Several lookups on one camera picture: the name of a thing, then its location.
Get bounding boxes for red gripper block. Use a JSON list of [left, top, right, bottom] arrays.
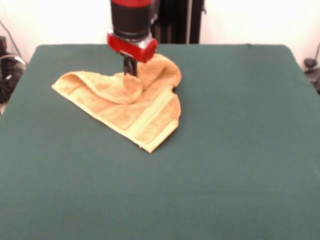
[[106, 31, 159, 77]]

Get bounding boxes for orange terry towel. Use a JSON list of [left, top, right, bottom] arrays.
[[51, 53, 182, 154]]

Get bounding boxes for dark green table cloth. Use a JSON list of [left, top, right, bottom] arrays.
[[0, 44, 320, 240]]

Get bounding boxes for black floor device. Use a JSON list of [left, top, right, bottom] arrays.
[[303, 57, 320, 95]]

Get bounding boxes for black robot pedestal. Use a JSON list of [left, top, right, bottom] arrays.
[[149, 0, 206, 45]]

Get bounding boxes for black cable pile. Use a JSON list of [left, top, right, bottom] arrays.
[[0, 52, 28, 104]]

